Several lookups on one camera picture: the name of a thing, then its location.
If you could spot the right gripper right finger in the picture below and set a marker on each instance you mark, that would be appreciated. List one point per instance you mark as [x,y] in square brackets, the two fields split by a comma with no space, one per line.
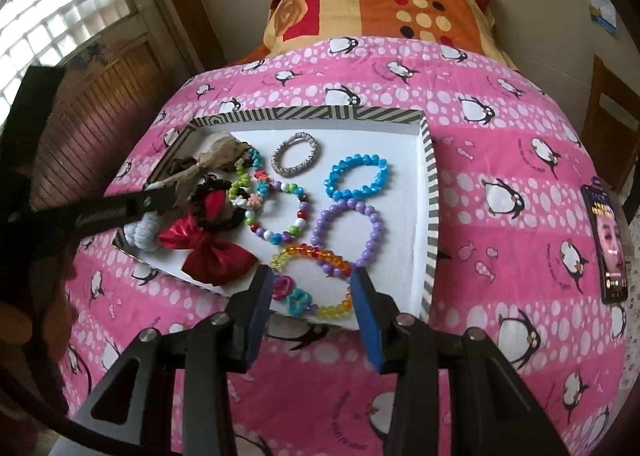
[384,339]

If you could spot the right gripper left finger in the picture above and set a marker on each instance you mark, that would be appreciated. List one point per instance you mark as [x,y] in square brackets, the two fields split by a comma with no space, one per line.
[249,312]

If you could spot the red satin hair bow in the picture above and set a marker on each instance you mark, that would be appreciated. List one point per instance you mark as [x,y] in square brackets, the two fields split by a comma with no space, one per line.
[212,260]

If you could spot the white fluffy scrunchie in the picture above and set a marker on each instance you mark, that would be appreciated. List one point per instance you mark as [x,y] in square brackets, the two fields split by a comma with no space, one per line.
[143,234]

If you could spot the black red hair scrunchie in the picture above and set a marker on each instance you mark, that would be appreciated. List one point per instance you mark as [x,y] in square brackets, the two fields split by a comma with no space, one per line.
[210,208]

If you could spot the white striped-edge tray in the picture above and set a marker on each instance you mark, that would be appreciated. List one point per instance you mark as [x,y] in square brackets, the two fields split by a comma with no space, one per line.
[404,263]

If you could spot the wooden door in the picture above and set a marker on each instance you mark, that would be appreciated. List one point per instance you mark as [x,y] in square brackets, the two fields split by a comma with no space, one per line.
[111,92]

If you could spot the beige leopard hair bow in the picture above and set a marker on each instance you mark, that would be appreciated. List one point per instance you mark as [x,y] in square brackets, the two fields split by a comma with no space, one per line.
[223,150]

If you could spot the window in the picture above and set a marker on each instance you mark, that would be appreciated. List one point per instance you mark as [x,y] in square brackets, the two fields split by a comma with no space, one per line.
[44,32]

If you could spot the black smartphone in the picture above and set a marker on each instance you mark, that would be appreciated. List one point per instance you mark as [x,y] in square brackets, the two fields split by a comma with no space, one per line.
[609,245]

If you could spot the wooden chair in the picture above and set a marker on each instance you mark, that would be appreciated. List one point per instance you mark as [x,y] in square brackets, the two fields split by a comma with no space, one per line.
[612,145]

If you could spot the wall calendar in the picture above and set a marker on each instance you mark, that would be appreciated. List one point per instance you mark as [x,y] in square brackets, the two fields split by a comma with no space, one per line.
[603,13]

